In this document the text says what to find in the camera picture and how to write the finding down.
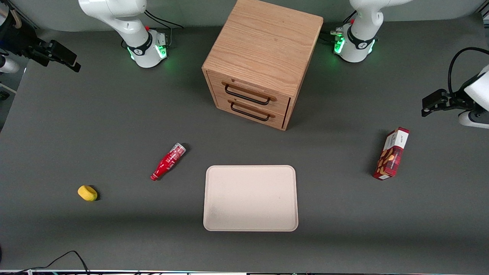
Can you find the beige rectangular tray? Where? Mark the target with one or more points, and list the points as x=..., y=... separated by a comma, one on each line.
x=250, y=198

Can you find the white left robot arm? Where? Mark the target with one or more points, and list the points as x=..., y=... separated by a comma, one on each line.
x=363, y=23

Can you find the red ketchup bottle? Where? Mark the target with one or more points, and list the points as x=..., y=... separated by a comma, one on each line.
x=168, y=162

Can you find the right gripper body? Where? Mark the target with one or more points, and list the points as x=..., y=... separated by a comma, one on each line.
x=23, y=42

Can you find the red plaid cookie box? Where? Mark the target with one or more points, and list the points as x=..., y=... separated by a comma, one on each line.
x=391, y=154

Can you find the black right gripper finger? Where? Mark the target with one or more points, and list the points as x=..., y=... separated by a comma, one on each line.
x=40, y=50
x=63, y=53

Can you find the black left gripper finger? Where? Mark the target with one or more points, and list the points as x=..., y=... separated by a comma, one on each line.
x=457, y=103
x=435, y=101

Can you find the wooden drawer front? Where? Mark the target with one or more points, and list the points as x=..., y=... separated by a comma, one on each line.
x=217, y=82
x=223, y=105

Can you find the wooden drawer cabinet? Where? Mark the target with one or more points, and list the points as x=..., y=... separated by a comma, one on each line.
x=263, y=42

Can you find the yellow lemon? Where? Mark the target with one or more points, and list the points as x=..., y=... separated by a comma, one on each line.
x=87, y=193

